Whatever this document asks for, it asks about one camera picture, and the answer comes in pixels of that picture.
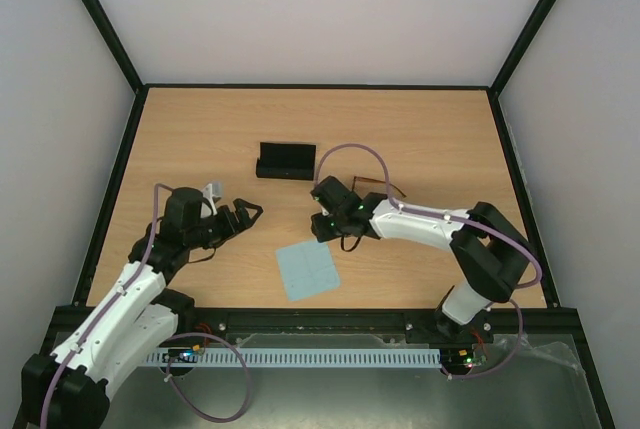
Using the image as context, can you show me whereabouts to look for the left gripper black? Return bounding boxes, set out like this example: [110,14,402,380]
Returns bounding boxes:
[186,198,264,250]

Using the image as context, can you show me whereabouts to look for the brown translucent sunglasses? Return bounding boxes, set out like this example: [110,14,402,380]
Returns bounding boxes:
[351,176,407,198]

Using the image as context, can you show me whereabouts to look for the light blue cleaning cloth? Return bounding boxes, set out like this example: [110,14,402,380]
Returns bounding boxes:
[275,241,341,302]

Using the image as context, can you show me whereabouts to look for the black sunglasses case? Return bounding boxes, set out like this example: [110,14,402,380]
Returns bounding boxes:
[255,142,316,181]

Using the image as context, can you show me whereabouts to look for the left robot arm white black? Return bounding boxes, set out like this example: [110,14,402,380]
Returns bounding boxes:
[21,183,263,428]

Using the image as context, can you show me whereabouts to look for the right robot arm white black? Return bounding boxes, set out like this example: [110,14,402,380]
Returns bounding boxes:
[311,176,532,341]

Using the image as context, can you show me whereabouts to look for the left controller board with leds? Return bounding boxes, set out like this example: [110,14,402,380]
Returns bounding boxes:
[161,345,205,363]

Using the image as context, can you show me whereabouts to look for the controller board with leds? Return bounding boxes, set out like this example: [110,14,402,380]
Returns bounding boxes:
[440,347,488,371]
[161,345,205,363]

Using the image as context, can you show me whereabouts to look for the right controller board with leds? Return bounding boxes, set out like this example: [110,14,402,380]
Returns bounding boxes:
[440,347,488,371]

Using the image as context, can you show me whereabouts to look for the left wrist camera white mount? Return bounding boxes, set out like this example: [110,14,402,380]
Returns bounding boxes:
[201,181,223,218]

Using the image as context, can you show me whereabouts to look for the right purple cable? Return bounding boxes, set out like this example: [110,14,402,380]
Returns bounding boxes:
[315,143,544,383]

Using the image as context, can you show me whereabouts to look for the purple cable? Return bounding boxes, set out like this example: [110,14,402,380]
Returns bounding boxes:
[40,183,251,425]
[315,143,544,383]

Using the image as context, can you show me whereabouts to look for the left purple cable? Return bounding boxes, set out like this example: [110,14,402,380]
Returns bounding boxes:
[40,183,251,425]

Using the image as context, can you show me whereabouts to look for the light blue slotted cable duct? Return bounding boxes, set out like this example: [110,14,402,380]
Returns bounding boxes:
[140,348,441,369]

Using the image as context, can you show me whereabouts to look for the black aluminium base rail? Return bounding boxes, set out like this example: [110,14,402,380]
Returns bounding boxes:
[52,304,581,345]

